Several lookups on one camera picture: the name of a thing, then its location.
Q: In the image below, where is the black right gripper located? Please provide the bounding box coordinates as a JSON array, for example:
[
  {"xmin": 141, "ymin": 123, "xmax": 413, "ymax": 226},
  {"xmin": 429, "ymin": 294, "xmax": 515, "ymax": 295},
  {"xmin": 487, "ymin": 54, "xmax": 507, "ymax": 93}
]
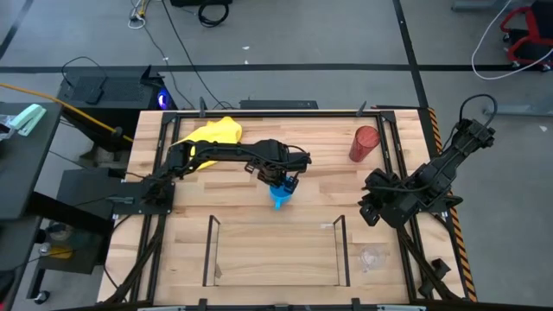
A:
[{"xmin": 358, "ymin": 168, "xmax": 401, "ymax": 228}]

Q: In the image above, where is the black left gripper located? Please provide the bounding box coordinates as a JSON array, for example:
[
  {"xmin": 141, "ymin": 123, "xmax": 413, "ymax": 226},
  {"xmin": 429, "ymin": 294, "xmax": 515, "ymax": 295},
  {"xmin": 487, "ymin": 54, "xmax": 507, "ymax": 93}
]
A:
[{"xmin": 244, "ymin": 144, "xmax": 313, "ymax": 195}]

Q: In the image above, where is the blue plastic cup with handle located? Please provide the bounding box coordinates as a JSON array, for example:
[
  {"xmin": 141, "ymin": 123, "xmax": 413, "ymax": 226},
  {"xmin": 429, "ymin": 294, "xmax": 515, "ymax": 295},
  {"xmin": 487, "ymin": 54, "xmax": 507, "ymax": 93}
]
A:
[{"xmin": 269, "ymin": 182, "xmax": 296, "ymax": 212}]

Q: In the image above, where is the clear plastic cup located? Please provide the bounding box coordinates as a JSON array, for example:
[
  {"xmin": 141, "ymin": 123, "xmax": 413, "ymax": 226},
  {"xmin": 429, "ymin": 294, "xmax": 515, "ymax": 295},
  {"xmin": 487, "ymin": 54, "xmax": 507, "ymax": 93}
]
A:
[{"xmin": 359, "ymin": 244, "xmax": 388, "ymax": 274}]

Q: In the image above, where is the red translucent tumbler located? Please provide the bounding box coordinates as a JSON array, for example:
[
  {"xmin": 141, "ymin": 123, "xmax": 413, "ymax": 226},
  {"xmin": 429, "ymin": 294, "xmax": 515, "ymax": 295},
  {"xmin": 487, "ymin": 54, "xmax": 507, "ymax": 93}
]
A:
[{"xmin": 348, "ymin": 125, "xmax": 382, "ymax": 163}]

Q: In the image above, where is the clear acrylic bin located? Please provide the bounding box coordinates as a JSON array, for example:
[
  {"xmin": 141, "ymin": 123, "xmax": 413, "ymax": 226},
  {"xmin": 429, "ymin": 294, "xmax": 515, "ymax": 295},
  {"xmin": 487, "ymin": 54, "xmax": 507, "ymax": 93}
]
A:
[{"xmin": 201, "ymin": 214, "xmax": 352, "ymax": 289}]

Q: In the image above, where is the flat black box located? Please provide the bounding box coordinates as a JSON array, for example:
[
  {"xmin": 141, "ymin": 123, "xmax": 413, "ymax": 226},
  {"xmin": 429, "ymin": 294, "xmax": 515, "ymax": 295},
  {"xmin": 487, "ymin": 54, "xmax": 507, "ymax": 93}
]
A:
[{"xmin": 238, "ymin": 99, "xmax": 320, "ymax": 111}]

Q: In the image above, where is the yellow cloth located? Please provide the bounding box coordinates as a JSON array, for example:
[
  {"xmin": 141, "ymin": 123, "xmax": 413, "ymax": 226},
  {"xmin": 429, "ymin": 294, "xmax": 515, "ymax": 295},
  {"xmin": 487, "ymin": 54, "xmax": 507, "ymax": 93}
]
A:
[{"xmin": 171, "ymin": 115, "xmax": 244, "ymax": 172}]

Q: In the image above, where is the yellow black hazard strip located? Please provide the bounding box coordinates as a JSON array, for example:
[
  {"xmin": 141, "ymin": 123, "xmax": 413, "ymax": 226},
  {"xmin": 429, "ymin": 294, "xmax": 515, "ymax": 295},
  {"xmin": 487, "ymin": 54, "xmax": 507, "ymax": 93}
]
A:
[{"xmin": 426, "ymin": 107, "xmax": 479, "ymax": 303}]

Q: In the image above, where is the black computer tower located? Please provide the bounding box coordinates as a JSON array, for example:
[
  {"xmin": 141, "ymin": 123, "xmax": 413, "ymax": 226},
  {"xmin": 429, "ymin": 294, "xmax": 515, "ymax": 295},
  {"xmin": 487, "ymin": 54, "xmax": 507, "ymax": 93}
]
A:
[{"xmin": 57, "ymin": 64, "xmax": 179, "ymax": 153}]

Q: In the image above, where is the red office chair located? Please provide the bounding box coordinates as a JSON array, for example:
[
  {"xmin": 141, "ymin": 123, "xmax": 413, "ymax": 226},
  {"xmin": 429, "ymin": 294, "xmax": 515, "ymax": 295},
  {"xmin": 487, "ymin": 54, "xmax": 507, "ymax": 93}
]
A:
[{"xmin": 499, "ymin": 0, "xmax": 553, "ymax": 73}]

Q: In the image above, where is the black side table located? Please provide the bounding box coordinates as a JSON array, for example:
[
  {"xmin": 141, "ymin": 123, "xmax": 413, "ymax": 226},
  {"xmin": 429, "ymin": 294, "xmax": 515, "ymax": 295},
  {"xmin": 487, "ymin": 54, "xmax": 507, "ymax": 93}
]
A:
[{"xmin": 0, "ymin": 101, "xmax": 65, "ymax": 222}]

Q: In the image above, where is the mint green stapler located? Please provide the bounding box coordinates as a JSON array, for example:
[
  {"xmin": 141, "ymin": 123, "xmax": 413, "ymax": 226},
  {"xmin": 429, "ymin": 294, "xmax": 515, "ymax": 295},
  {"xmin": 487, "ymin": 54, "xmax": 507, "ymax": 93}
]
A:
[{"xmin": 9, "ymin": 103, "xmax": 48, "ymax": 137}]

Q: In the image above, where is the black metal table frame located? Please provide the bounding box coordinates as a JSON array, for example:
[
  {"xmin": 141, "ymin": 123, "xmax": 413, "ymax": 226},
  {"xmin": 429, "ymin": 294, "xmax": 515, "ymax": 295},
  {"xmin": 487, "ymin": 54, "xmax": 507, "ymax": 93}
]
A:
[{"xmin": 102, "ymin": 110, "xmax": 470, "ymax": 311}]

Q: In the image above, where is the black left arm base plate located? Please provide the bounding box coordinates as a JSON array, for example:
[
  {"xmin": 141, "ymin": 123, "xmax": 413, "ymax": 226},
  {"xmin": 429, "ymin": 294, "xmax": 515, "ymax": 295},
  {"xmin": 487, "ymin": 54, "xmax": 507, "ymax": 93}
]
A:
[{"xmin": 111, "ymin": 179, "xmax": 176, "ymax": 216}]

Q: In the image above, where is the long black floor cable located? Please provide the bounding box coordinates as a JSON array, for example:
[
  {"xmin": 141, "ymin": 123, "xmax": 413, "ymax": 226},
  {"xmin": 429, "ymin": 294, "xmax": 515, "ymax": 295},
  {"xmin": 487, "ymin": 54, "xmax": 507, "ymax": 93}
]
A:
[{"xmin": 160, "ymin": 0, "xmax": 234, "ymax": 111}]

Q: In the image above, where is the coiled black cable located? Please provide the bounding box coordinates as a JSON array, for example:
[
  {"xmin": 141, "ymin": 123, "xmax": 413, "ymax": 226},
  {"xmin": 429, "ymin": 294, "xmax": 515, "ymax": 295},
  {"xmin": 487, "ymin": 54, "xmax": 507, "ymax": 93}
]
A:
[{"xmin": 197, "ymin": 0, "xmax": 231, "ymax": 29}]

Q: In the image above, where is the white cable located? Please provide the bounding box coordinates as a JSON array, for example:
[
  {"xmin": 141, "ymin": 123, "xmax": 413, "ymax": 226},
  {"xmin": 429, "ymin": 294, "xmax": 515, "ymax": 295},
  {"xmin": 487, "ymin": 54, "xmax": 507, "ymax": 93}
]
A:
[{"xmin": 470, "ymin": 0, "xmax": 553, "ymax": 81}]

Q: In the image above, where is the white plug with cable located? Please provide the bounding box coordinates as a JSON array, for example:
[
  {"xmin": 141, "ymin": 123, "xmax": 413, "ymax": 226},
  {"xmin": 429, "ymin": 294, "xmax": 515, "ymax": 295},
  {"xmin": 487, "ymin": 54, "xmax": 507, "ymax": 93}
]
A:
[{"xmin": 126, "ymin": 0, "xmax": 151, "ymax": 30}]

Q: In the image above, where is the yellow cable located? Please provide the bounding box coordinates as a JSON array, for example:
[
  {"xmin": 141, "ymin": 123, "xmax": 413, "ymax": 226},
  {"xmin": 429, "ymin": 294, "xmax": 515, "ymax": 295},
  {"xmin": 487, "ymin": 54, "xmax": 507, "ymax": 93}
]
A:
[{"xmin": 0, "ymin": 81, "xmax": 135, "ymax": 143}]

